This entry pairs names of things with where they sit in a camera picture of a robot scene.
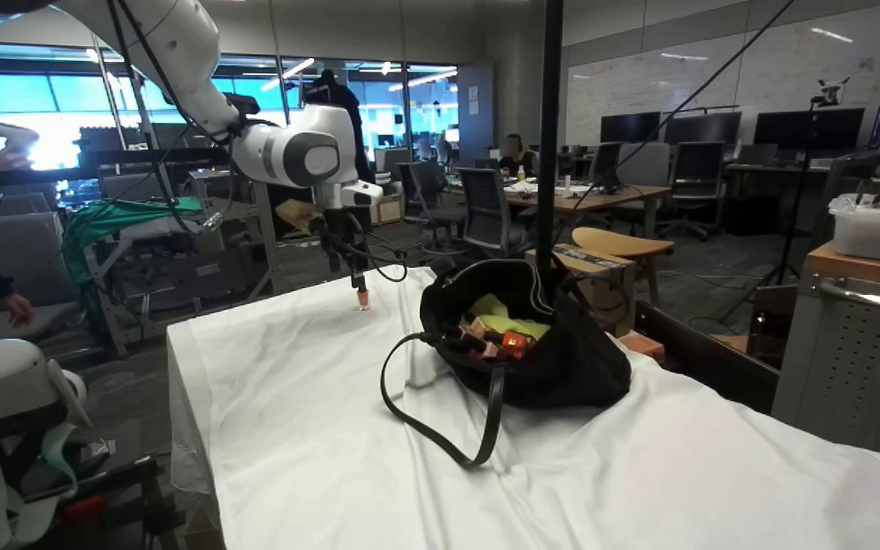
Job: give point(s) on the peach nail polish bottle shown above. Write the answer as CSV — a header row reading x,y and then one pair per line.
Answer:
x,y
475,329
362,297

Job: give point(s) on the white plastic container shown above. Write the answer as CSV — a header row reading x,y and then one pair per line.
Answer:
x,y
870,231

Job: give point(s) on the black office chair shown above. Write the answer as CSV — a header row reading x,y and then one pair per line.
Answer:
x,y
697,171

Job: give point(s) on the dark office chair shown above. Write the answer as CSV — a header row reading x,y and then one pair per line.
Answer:
x,y
435,199

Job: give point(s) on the round wooden stool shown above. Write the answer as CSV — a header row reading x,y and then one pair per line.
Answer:
x,y
619,245

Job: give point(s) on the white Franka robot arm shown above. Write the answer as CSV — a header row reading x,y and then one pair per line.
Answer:
x,y
197,61

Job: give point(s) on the black tripod stand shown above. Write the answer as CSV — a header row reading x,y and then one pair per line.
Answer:
x,y
827,96

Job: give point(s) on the seated person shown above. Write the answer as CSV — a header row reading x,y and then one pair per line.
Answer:
x,y
513,156

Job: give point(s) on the grey cabinet with wooden top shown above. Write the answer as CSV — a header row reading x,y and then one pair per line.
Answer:
x,y
832,355

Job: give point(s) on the long wooden desk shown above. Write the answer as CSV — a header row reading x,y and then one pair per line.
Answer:
x,y
602,197

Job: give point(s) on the yellow cloth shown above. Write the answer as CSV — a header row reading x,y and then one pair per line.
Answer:
x,y
501,320

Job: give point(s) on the black hanging coat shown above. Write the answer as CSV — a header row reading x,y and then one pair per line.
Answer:
x,y
332,91

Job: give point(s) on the grey mesh office chair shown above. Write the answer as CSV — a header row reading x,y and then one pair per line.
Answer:
x,y
483,203

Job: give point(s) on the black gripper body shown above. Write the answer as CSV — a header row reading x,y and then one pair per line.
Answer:
x,y
339,234

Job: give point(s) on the cardboard box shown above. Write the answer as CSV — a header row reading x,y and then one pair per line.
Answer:
x,y
392,210

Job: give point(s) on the wide black computer monitor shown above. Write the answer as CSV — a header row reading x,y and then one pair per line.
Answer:
x,y
807,131

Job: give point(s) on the black vertical pole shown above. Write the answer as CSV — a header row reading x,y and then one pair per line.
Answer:
x,y
548,123

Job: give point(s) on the small black computer monitor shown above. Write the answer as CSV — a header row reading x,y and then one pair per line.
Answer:
x,y
631,130

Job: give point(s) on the white tablecloth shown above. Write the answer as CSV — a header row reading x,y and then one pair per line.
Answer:
x,y
613,477

